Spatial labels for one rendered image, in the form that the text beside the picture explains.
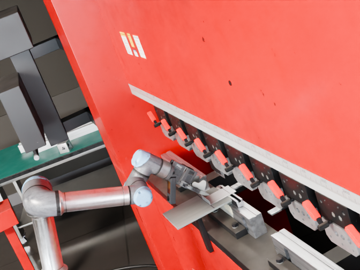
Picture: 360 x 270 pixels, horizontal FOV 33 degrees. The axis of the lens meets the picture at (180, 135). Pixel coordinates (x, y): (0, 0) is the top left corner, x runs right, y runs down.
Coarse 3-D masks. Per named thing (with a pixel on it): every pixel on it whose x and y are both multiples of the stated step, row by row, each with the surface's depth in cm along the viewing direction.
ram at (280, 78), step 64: (128, 0) 259; (192, 0) 193; (256, 0) 154; (320, 0) 128; (128, 64) 310; (192, 64) 220; (256, 64) 171; (320, 64) 140; (256, 128) 192; (320, 128) 154; (320, 192) 170
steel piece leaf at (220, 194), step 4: (216, 192) 269; (220, 192) 267; (224, 192) 266; (208, 196) 268; (212, 196) 267; (216, 196) 265; (220, 196) 264; (224, 196) 263; (208, 200) 260; (212, 200) 263; (216, 200) 262
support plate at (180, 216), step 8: (208, 192) 272; (192, 200) 270; (200, 200) 267; (224, 200) 260; (176, 208) 268; (184, 208) 266; (192, 208) 263; (200, 208) 261; (208, 208) 258; (216, 208) 257; (168, 216) 264; (176, 216) 261; (184, 216) 259; (192, 216) 257; (200, 216) 255; (176, 224) 255; (184, 224) 253
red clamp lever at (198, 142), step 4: (196, 140) 246; (200, 140) 247; (196, 144) 246; (200, 144) 245; (200, 148) 244; (204, 148) 244; (204, 152) 244; (208, 152) 243; (212, 152) 244; (204, 156) 242; (208, 156) 243
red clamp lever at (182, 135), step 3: (177, 129) 265; (180, 129) 265; (177, 132) 265; (180, 132) 264; (183, 132) 264; (180, 135) 263; (183, 135) 263; (183, 138) 262; (186, 138) 263; (186, 141) 262; (189, 141) 261; (192, 141) 262; (186, 144) 261; (189, 144) 261
